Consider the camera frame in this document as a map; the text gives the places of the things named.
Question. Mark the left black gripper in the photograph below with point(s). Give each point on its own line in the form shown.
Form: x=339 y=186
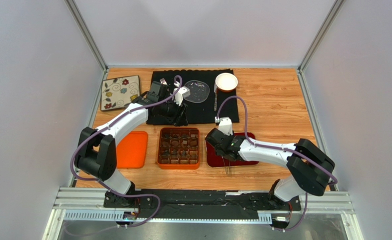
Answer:
x=178 y=119

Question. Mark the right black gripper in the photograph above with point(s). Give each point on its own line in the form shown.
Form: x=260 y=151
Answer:
x=218 y=146

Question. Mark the red lacquer tray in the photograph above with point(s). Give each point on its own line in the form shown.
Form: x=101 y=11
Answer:
x=214 y=160

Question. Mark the orange chocolate box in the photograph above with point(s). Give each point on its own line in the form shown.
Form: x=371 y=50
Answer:
x=189 y=162

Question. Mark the pink handled metal tongs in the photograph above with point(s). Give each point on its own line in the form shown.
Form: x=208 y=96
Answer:
x=227 y=167

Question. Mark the black cloth mat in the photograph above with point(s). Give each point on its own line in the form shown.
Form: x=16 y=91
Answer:
x=202 y=113

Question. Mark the orange tin lid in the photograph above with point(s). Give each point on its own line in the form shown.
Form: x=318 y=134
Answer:
x=131 y=150

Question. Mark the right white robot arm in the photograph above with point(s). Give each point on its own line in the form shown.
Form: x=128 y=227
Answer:
x=310 y=168

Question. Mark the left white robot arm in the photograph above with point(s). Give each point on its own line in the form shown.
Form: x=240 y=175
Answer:
x=96 y=152

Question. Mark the brown leaf chocolate centre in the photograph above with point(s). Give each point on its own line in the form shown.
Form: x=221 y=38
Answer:
x=175 y=143

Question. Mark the light leaf chocolate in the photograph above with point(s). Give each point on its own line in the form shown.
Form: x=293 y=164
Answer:
x=165 y=144

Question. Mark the dark leaf chocolate front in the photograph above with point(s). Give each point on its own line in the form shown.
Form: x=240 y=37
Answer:
x=165 y=153

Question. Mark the silver fork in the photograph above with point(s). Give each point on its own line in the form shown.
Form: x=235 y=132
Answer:
x=163 y=81

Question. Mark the clear glass plate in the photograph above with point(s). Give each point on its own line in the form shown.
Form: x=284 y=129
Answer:
x=199 y=91

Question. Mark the floral square plate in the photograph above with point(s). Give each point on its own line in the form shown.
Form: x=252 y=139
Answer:
x=118 y=93

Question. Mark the white orange bowl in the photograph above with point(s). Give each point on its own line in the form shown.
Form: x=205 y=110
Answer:
x=226 y=82

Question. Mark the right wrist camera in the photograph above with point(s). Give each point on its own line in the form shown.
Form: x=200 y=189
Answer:
x=224 y=125

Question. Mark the dark handled knife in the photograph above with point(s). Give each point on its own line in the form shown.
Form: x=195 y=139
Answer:
x=215 y=101

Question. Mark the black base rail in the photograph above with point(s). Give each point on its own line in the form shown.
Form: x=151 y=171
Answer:
x=200 y=204

